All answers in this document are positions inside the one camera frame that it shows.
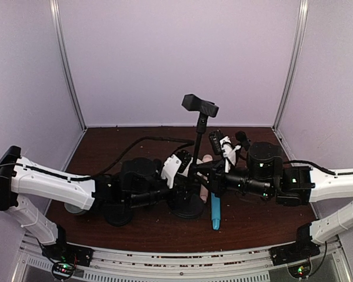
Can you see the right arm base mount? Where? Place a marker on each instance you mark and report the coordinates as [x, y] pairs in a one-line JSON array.
[[296, 256]]

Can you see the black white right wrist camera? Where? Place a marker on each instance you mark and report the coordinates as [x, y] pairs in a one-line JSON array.
[[222, 146]]

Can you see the black rear microphone stand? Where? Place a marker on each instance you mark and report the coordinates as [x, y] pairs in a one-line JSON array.
[[244, 144]]

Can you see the black left microphone stand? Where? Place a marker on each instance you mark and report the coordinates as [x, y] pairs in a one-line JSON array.
[[117, 215]]

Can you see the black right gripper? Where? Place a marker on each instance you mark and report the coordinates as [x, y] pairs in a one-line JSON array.
[[219, 179]]

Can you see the black microphone stand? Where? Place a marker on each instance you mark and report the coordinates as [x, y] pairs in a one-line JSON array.
[[206, 110], [117, 215], [244, 144]]

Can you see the pale green ceramic bowl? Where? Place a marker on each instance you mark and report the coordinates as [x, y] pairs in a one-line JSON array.
[[74, 210]]

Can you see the black front microphone stand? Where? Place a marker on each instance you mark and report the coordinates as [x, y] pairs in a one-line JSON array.
[[206, 110]]

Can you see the beige microphone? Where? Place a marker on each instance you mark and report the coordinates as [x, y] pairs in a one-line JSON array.
[[204, 193]]

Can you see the right aluminium frame post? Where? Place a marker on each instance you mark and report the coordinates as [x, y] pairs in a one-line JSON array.
[[295, 54]]

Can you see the blue microphone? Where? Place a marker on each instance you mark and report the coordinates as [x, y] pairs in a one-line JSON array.
[[215, 212]]

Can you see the metal front rail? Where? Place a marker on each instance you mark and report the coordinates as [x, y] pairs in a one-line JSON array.
[[241, 265]]

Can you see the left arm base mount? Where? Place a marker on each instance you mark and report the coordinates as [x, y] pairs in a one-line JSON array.
[[65, 257]]

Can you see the left aluminium frame post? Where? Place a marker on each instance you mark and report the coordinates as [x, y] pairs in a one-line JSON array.
[[56, 18]]

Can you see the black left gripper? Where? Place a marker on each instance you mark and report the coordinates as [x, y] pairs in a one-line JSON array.
[[170, 191]]

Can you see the aluminium frame post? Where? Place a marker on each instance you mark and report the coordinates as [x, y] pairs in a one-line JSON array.
[[295, 54], [56, 18]]

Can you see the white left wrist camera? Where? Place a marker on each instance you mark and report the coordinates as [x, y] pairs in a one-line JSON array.
[[170, 169]]

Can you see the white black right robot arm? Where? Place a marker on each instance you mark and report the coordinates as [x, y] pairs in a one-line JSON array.
[[291, 183]]

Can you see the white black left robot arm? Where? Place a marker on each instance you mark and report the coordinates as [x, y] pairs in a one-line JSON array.
[[141, 182]]

